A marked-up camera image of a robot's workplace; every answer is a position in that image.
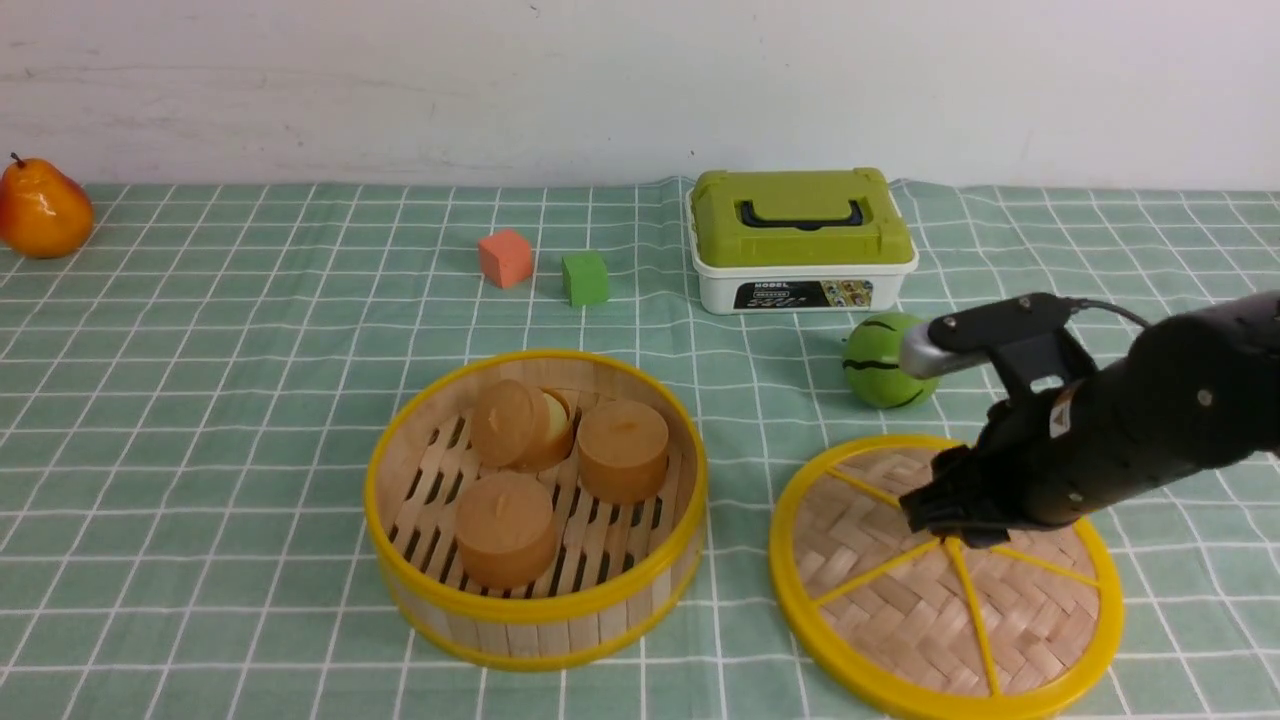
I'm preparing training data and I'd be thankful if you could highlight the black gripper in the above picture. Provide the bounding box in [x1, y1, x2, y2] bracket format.
[899, 386, 1101, 550]

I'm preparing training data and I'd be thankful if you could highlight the yellow woven steamer lid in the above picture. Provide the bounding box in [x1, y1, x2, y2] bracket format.
[769, 436, 1125, 719]

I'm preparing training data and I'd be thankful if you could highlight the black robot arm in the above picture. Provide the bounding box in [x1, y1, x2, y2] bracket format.
[899, 291, 1279, 548]

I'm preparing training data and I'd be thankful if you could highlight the yellow bamboo steamer basket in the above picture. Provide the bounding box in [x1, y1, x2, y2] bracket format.
[364, 348, 709, 673]

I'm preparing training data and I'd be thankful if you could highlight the green watermelon ball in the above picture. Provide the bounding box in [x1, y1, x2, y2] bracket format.
[842, 313, 938, 410]

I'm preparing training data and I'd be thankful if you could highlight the brown bun back right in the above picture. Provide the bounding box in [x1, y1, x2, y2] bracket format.
[576, 398, 669, 505]

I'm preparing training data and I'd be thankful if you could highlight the brown bun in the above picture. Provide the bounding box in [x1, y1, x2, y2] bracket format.
[454, 471, 559, 592]
[576, 398, 669, 505]
[471, 379, 575, 474]

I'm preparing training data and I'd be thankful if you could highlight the green lidded storage box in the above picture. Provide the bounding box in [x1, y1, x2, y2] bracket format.
[686, 167, 919, 315]

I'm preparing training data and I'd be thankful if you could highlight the green foam cube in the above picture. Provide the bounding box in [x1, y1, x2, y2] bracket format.
[561, 249, 611, 307]

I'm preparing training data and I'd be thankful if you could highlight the brown bun back left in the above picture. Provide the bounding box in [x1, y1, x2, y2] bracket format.
[471, 379, 575, 474]

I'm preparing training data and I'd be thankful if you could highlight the brown bun front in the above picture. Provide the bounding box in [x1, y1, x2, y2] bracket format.
[454, 471, 559, 592]

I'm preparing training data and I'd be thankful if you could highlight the orange foam cube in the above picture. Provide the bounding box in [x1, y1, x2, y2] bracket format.
[477, 229, 535, 290]

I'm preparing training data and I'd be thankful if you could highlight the green checkered tablecloth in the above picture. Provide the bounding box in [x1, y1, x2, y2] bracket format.
[0, 178, 1280, 720]

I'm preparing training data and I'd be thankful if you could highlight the orange pear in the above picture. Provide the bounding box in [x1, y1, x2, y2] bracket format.
[1, 152, 95, 259]

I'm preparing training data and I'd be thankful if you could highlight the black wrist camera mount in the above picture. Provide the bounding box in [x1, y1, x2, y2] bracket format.
[899, 292, 1098, 401]

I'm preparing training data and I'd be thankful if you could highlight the black cable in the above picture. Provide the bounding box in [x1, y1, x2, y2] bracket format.
[1062, 296, 1153, 331]

